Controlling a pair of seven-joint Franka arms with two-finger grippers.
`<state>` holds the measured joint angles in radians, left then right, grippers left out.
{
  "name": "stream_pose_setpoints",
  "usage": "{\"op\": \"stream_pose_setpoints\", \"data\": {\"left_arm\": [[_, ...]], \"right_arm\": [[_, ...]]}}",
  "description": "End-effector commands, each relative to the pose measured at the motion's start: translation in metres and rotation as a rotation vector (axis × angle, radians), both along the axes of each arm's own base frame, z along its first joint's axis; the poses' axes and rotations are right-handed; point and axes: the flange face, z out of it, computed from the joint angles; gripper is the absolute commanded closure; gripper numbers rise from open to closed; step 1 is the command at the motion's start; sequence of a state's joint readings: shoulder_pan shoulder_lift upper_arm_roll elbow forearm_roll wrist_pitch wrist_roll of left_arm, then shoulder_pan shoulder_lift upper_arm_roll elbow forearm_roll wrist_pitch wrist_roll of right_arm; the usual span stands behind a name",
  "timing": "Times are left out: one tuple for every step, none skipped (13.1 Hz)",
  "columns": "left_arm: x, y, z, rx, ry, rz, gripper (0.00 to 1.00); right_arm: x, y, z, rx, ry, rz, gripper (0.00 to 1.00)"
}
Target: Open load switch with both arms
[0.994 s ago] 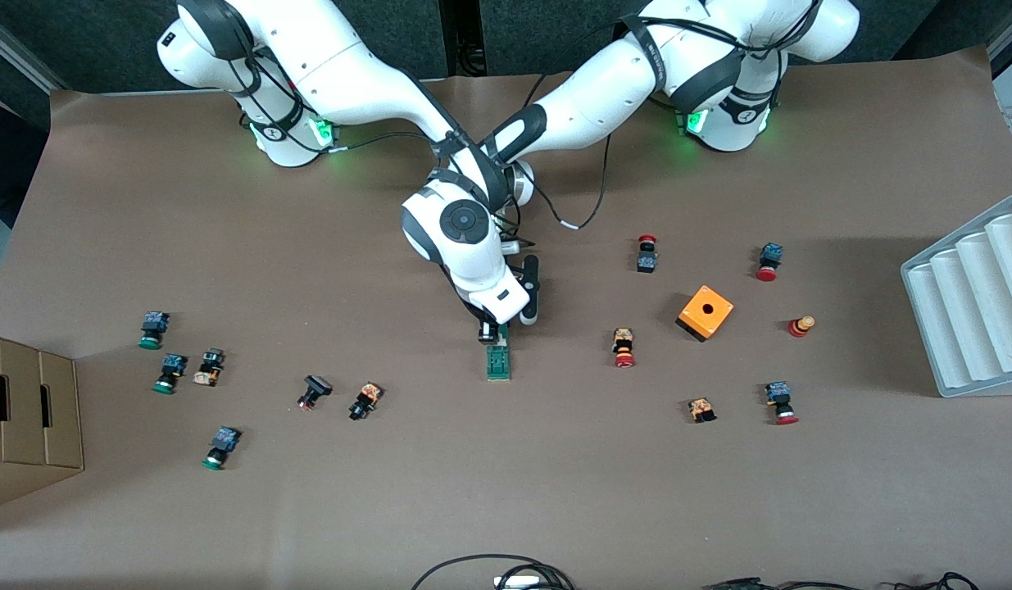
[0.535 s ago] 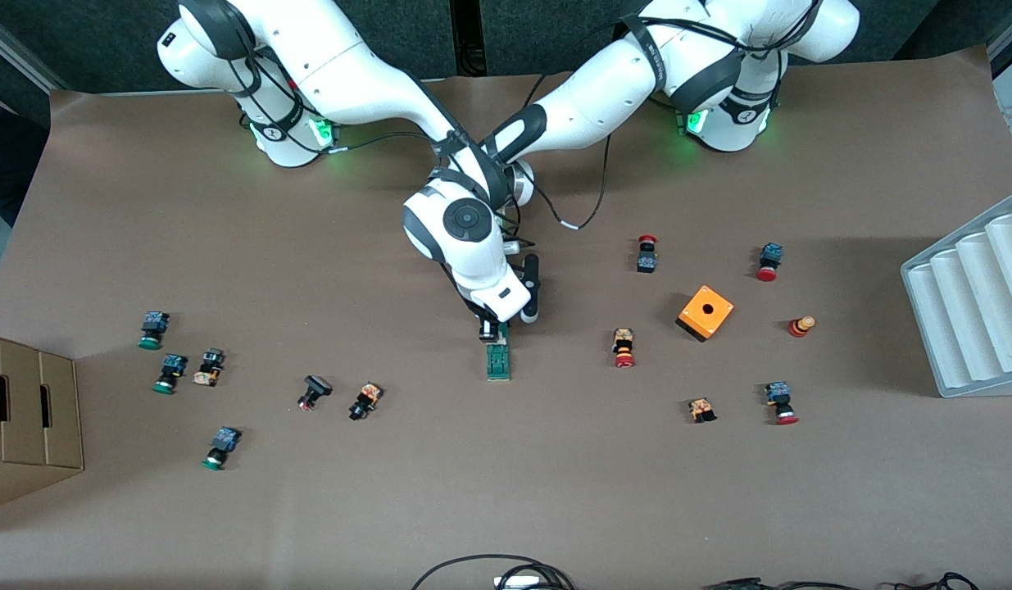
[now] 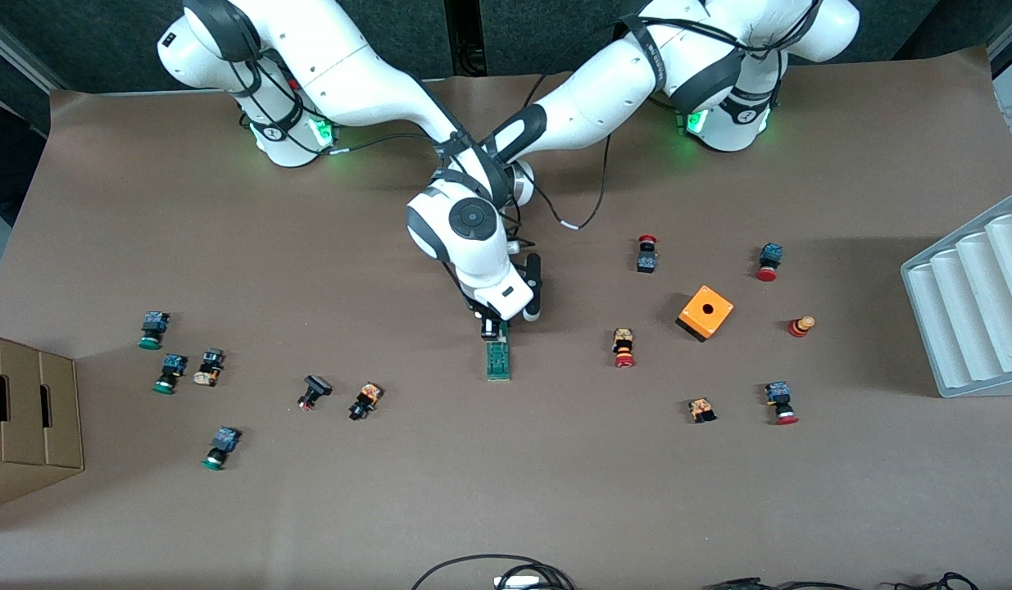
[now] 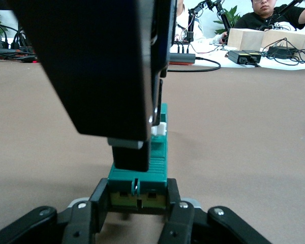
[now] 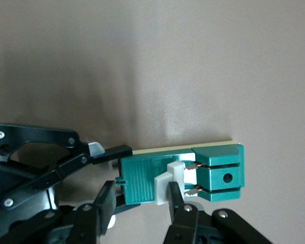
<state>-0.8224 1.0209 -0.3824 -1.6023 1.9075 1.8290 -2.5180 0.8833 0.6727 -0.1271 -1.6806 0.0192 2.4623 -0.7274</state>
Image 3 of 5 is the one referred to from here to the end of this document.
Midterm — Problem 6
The black square button red base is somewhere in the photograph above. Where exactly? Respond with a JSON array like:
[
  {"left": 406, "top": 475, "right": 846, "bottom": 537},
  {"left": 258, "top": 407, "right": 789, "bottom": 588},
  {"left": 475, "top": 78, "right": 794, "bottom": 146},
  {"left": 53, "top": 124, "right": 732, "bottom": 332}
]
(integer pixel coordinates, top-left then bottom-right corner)
[{"left": 297, "top": 374, "right": 334, "bottom": 411}]

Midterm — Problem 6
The orange button enclosure box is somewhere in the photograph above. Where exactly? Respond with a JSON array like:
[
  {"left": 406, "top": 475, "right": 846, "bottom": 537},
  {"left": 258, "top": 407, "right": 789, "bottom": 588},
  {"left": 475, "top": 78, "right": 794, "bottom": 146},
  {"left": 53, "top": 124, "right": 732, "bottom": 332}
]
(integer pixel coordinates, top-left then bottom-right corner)
[{"left": 676, "top": 284, "right": 735, "bottom": 343}]

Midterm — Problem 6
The black looped floor cable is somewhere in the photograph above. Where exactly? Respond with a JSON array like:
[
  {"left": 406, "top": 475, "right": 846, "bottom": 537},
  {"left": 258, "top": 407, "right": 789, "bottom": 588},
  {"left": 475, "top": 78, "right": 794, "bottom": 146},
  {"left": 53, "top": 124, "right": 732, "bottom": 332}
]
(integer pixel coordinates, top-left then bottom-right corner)
[{"left": 411, "top": 555, "right": 576, "bottom": 590}]

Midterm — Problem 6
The brown paper table cover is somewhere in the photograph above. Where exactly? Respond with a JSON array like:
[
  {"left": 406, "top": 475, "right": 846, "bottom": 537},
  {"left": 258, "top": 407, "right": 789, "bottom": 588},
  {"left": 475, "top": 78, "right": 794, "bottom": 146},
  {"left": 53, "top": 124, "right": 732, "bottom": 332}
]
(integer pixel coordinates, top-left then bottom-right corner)
[{"left": 0, "top": 45, "right": 1012, "bottom": 590}]

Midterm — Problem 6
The white ridged plastic tray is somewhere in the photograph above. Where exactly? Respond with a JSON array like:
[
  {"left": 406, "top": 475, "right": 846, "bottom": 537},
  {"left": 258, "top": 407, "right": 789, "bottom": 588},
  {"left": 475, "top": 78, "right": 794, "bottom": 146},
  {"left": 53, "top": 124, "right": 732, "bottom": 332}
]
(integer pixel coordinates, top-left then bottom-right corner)
[{"left": 901, "top": 195, "right": 1012, "bottom": 399}]

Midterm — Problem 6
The black curly cable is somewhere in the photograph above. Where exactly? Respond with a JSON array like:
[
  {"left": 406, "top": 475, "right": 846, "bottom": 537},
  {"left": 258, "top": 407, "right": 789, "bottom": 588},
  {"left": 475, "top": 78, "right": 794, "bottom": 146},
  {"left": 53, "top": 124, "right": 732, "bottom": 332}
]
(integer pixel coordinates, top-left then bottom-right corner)
[{"left": 895, "top": 572, "right": 982, "bottom": 590}]

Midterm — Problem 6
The green button with blue block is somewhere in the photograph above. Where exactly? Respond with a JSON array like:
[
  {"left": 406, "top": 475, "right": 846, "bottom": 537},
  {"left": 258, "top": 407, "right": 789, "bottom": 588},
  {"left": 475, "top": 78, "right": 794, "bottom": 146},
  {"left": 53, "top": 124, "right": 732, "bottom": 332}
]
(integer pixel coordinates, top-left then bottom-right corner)
[
  {"left": 201, "top": 426, "right": 243, "bottom": 472},
  {"left": 152, "top": 353, "right": 188, "bottom": 396},
  {"left": 138, "top": 311, "right": 171, "bottom": 352}
]

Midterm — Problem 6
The black button with orange block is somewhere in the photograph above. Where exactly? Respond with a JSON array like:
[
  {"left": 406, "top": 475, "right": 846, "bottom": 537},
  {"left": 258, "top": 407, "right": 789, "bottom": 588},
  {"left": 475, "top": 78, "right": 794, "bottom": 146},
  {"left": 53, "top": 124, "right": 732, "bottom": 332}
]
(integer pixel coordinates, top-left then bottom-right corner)
[{"left": 347, "top": 382, "right": 383, "bottom": 422}]

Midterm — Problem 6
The brown cardboard box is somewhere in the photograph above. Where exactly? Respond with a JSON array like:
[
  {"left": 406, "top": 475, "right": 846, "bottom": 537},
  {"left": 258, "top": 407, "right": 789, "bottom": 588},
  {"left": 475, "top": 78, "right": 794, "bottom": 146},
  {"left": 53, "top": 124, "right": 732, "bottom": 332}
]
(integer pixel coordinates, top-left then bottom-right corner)
[{"left": 0, "top": 332, "right": 86, "bottom": 513}]

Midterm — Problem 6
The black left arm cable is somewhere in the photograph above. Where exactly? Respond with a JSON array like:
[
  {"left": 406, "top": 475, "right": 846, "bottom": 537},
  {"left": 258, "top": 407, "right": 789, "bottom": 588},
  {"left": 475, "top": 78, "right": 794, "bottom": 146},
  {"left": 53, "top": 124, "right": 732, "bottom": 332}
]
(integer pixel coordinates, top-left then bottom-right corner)
[{"left": 518, "top": 135, "right": 613, "bottom": 232}]

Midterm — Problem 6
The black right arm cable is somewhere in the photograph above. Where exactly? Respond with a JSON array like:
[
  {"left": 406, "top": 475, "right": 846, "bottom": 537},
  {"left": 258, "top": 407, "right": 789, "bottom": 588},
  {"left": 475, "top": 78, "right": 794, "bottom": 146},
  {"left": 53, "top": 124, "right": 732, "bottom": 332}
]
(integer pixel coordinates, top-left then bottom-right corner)
[{"left": 329, "top": 131, "right": 437, "bottom": 157}]

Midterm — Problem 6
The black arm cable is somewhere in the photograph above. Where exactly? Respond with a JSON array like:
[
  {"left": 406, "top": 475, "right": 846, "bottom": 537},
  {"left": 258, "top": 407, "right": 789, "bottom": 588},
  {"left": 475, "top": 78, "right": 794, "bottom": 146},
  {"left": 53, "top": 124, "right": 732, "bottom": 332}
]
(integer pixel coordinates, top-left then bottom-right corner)
[
  {"left": 518, "top": 135, "right": 613, "bottom": 232},
  {"left": 329, "top": 131, "right": 437, "bottom": 157}
]

